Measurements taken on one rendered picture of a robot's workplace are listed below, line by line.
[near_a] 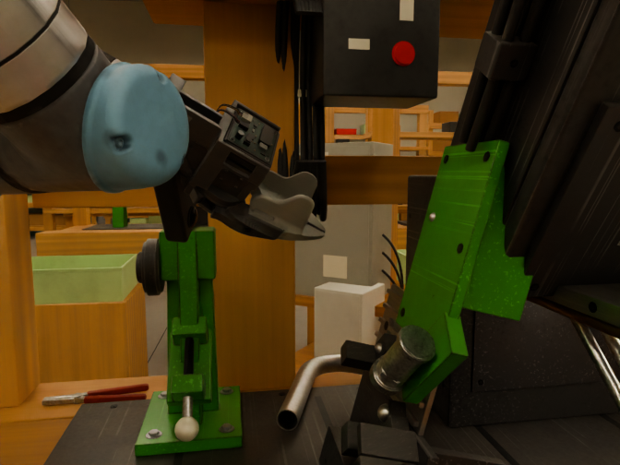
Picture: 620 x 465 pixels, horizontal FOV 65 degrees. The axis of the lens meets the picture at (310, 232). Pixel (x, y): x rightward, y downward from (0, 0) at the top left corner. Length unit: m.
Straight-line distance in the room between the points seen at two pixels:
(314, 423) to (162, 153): 0.50
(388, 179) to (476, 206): 0.46
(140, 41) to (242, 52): 10.16
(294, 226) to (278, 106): 0.34
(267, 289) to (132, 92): 0.56
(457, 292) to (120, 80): 0.33
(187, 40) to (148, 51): 0.82
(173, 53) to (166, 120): 10.49
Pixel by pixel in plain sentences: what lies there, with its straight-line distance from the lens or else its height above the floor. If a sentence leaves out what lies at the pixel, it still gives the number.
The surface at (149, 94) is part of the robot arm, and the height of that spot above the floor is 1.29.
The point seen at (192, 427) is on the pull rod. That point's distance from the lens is 0.62.
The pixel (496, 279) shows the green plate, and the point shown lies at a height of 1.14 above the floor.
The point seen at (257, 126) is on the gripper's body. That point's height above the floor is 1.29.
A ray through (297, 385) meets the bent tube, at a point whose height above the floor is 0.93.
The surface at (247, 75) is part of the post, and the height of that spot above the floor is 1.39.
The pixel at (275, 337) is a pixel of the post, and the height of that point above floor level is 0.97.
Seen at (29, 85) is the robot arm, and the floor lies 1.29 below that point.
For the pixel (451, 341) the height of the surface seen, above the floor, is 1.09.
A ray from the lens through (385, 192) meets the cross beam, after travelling 0.92.
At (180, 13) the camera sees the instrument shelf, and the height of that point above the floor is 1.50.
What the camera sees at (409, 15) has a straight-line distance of 0.76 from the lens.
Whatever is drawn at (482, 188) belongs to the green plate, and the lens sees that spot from 0.48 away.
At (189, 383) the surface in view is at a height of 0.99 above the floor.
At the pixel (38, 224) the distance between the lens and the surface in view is 10.64.
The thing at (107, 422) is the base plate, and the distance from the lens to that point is 0.78.
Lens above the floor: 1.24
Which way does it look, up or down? 7 degrees down
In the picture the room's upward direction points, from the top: straight up
